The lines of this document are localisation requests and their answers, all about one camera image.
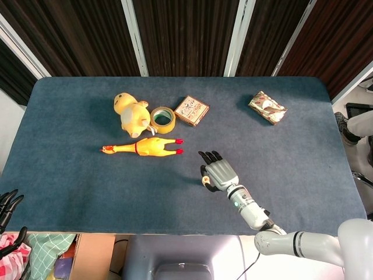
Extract dark brown slatted screen panel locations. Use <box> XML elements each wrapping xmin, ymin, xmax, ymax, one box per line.
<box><xmin>132</xmin><ymin>0</ymin><xmax>242</xmax><ymax>77</ymax></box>
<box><xmin>235</xmin><ymin>0</ymin><xmax>305</xmax><ymax>77</ymax></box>
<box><xmin>0</xmin><ymin>37</ymin><xmax>38</xmax><ymax>106</ymax></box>
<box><xmin>276</xmin><ymin>0</ymin><xmax>373</xmax><ymax>100</ymax></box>
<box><xmin>0</xmin><ymin>0</ymin><xmax>142</xmax><ymax>78</ymax></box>

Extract black metal stand leg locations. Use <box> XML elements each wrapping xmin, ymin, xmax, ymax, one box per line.
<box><xmin>351</xmin><ymin>171</ymin><xmax>373</xmax><ymax>187</ymax></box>

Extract yellow tape roll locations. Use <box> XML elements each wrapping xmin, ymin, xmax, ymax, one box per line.
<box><xmin>150</xmin><ymin>106</ymin><xmax>177</xmax><ymax>135</ymax></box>

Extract thin black cable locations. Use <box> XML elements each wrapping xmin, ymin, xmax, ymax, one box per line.
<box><xmin>236</xmin><ymin>252</ymin><xmax>262</xmax><ymax>280</ymax></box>

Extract yellow rubber chicken toy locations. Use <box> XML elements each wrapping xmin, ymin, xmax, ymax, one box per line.
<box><xmin>100</xmin><ymin>137</ymin><xmax>185</xmax><ymax>158</ymax></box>

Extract small card box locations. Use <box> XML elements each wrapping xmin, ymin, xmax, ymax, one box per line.
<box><xmin>174</xmin><ymin>95</ymin><xmax>210</xmax><ymax>127</ymax></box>

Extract white screen frame post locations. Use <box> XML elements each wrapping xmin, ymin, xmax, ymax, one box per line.
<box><xmin>121</xmin><ymin>0</ymin><xmax>149</xmax><ymax>77</ymax></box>
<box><xmin>223</xmin><ymin>0</ymin><xmax>256</xmax><ymax>77</ymax></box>
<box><xmin>0</xmin><ymin>13</ymin><xmax>52</xmax><ymax>79</ymax></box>
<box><xmin>332</xmin><ymin>62</ymin><xmax>373</xmax><ymax>105</ymax></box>
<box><xmin>271</xmin><ymin>0</ymin><xmax>317</xmax><ymax>77</ymax></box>

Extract person leg light trousers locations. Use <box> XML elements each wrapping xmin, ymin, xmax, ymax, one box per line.
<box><xmin>346</xmin><ymin>106</ymin><xmax>373</xmax><ymax>138</ymax></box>

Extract grey robot torso base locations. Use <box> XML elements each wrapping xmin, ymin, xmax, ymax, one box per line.
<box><xmin>122</xmin><ymin>234</ymin><xmax>248</xmax><ymax>280</ymax></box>

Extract pink checkered cloth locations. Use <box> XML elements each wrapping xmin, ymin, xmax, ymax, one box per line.
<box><xmin>0</xmin><ymin>232</ymin><xmax>33</xmax><ymax>280</ymax></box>

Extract dark sneaker shoe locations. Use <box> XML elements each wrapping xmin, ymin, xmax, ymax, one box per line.
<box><xmin>334</xmin><ymin>111</ymin><xmax>362</xmax><ymax>146</ymax></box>

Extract yellow plush pig toy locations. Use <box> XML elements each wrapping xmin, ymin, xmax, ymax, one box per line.
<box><xmin>113</xmin><ymin>92</ymin><xmax>155</xmax><ymax>139</ymax></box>

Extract black flat device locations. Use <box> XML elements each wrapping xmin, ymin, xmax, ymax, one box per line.
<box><xmin>346</xmin><ymin>102</ymin><xmax>365</xmax><ymax>117</ymax></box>

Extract brown cardboard box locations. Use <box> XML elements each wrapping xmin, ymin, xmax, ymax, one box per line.
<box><xmin>69</xmin><ymin>233</ymin><xmax>117</xmax><ymax>280</ymax></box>

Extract printed tissue pack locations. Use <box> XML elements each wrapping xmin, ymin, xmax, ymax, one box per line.
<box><xmin>248</xmin><ymin>90</ymin><xmax>288</xmax><ymax>125</ymax></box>

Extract green checkered cloth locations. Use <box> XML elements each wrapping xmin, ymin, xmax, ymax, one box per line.
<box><xmin>27</xmin><ymin>232</ymin><xmax>77</xmax><ymax>280</ymax></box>

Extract blue table cloth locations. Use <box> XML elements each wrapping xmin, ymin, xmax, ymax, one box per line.
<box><xmin>0</xmin><ymin>76</ymin><xmax>368</xmax><ymax>236</ymax></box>

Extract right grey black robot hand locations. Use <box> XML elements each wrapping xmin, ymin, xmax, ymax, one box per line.
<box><xmin>198</xmin><ymin>150</ymin><xmax>240</xmax><ymax>194</ymax></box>

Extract purple bag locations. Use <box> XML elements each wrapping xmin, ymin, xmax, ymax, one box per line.
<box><xmin>54</xmin><ymin>256</ymin><xmax>76</xmax><ymax>280</ymax></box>

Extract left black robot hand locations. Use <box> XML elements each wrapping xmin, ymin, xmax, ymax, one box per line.
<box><xmin>0</xmin><ymin>188</ymin><xmax>29</xmax><ymax>259</ymax></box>

